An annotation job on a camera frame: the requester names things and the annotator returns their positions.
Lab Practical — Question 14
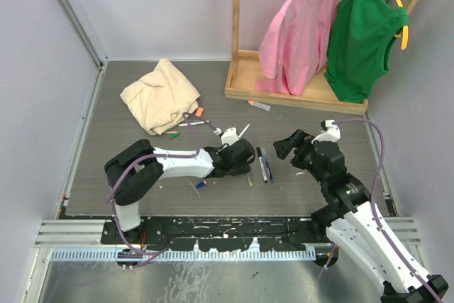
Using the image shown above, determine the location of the green tank top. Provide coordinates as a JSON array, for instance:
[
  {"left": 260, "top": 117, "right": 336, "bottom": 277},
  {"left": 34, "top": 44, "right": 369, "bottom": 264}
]
[{"left": 324, "top": 0, "right": 409, "bottom": 104}]

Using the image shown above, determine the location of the orange highlighter cap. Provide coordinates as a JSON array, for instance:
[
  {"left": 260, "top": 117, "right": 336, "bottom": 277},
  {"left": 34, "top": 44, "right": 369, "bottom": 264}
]
[{"left": 195, "top": 107, "right": 204, "bottom": 117}]

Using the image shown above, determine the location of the small blue pen cap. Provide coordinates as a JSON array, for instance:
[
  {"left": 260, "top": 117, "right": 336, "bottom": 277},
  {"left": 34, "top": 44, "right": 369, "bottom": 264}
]
[{"left": 195, "top": 180, "right": 206, "bottom": 189}]

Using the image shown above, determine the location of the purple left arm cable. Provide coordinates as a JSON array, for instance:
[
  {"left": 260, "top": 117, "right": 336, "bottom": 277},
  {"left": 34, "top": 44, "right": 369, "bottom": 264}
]
[{"left": 106, "top": 111, "right": 223, "bottom": 268}]

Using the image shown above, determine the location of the blue transparent gel pen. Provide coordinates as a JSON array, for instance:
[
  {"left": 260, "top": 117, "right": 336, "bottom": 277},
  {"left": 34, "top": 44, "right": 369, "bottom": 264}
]
[{"left": 262, "top": 148, "right": 275, "bottom": 184}]

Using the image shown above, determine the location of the wooden clothes rack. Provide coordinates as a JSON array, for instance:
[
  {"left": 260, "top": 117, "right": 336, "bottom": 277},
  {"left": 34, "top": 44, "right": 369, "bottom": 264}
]
[{"left": 225, "top": 0, "right": 418, "bottom": 114}]

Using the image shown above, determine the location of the aluminium frame rail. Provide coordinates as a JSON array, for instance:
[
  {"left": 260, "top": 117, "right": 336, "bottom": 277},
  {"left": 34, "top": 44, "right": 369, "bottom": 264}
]
[{"left": 33, "top": 0, "right": 109, "bottom": 70}]

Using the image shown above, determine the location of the white marker blue end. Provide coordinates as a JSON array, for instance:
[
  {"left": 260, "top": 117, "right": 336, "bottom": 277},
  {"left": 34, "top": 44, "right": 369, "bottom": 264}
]
[{"left": 238, "top": 123, "right": 250, "bottom": 138}]

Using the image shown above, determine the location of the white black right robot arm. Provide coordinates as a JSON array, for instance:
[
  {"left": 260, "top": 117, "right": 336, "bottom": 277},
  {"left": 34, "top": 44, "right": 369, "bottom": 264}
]
[{"left": 273, "top": 127, "right": 448, "bottom": 302}]

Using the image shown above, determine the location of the pink t-shirt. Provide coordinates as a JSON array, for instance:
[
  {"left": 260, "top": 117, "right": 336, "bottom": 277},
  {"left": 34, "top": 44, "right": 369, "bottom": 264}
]
[{"left": 255, "top": 0, "right": 341, "bottom": 96}]

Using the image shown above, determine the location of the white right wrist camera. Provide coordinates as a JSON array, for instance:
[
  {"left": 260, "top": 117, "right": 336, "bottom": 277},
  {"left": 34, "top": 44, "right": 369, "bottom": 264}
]
[{"left": 311, "top": 120, "right": 341, "bottom": 144}]

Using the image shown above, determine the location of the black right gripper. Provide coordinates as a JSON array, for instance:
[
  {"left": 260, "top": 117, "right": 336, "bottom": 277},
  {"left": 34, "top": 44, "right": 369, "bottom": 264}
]
[{"left": 273, "top": 128, "right": 327, "bottom": 185}]

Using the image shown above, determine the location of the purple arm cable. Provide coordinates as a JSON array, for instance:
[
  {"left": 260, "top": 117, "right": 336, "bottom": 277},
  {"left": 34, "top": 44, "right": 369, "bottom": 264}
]
[
  {"left": 317, "top": 116, "right": 444, "bottom": 303},
  {"left": 106, "top": 111, "right": 223, "bottom": 268}
]

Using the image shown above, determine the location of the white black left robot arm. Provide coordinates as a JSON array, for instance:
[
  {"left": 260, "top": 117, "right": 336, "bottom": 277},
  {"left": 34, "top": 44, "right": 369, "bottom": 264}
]
[{"left": 104, "top": 138, "right": 255, "bottom": 243}]

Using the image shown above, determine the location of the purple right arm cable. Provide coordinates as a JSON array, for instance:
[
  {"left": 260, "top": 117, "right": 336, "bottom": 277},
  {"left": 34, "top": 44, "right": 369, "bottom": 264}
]
[{"left": 317, "top": 116, "right": 444, "bottom": 303}]

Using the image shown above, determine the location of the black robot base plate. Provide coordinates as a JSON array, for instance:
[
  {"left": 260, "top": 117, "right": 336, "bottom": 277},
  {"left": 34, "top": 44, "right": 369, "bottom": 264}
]
[{"left": 101, "top": 215, "right": 341, "bottom": 253}]

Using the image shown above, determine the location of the white marker dark green end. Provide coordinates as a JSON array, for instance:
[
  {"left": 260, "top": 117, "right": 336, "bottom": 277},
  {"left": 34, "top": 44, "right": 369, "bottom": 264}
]
[{"left": 178, "top": 121, "right": 206, "bottom": 127}]

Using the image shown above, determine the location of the grey highlighter orange tip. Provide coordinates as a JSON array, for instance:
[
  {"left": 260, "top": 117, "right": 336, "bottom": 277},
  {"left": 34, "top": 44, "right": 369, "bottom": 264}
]
[{"left": 247, "top": 100, "right": 271, "bottom": 111}]

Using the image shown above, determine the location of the beige cloth bag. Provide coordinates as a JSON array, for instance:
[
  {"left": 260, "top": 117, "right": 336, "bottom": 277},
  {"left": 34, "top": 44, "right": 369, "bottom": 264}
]
[{"left": 120, "top": 58, "right": 200, "bottom": 136}]

